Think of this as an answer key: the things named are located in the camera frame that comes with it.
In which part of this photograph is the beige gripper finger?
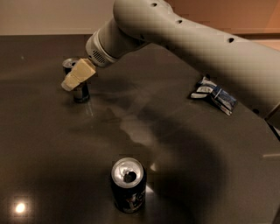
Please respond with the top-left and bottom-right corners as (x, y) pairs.
(61, 59), (96, 91)

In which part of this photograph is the slim blue silver redbull can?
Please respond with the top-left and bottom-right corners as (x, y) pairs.
(62, 58), (90, 103)

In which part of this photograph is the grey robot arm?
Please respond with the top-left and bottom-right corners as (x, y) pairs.
(61, 0), (280, 123)

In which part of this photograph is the dark blue soda can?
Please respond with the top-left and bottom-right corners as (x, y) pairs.
(110, 157), (147, 214)

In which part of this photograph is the crumpled blue white chip bag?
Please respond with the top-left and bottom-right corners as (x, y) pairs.
(191, 76), (237, 116)

